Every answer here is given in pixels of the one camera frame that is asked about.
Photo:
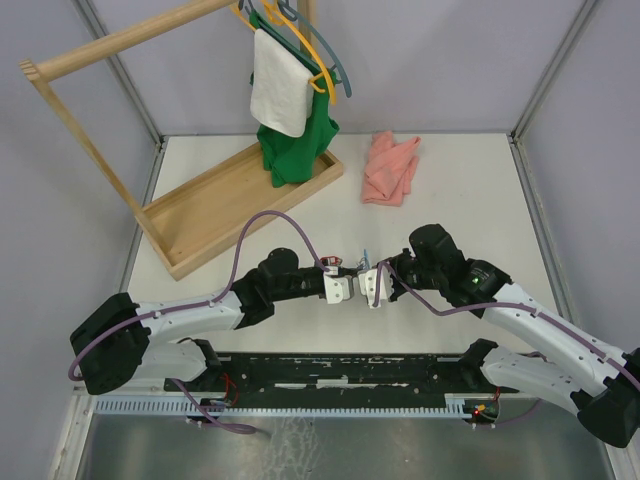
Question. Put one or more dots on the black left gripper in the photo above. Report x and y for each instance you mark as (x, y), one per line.
(343, 271)

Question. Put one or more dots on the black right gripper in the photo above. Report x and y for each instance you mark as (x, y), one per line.
(393, 261)

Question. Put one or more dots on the key with red tag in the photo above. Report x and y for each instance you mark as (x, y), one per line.
(331, 261)

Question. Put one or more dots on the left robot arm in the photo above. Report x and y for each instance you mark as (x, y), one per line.
(124, 341)

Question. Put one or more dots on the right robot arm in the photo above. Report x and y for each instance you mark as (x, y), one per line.
(589, 378)

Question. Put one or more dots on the pink cloth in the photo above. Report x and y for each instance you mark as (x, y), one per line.
(389, 170)

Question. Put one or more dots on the green shirt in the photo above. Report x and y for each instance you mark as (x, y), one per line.
(290, 160)

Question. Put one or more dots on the wooden clothes rack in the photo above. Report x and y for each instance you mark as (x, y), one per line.
(197, 213)

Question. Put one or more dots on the white towel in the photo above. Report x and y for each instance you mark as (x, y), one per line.
(282, 95)

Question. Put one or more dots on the yellow hanger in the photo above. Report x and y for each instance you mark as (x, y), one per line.
(328, 70)

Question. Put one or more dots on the grey-blue hanger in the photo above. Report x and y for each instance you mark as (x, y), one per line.
(247, 12)

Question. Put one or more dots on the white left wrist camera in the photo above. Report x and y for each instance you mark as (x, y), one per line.
(338, 289)

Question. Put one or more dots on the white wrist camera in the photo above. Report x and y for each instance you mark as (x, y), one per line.
(372, 289)
(338, 289)

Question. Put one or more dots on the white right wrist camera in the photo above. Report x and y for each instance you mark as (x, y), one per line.
(372, 289)

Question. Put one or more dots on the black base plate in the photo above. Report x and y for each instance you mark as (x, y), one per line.
(288, 379)

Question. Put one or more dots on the white cable duct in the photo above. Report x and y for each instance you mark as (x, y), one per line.
(448, 407)

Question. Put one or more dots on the aluminium frame rail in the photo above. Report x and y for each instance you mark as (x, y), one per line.
(97, 29)

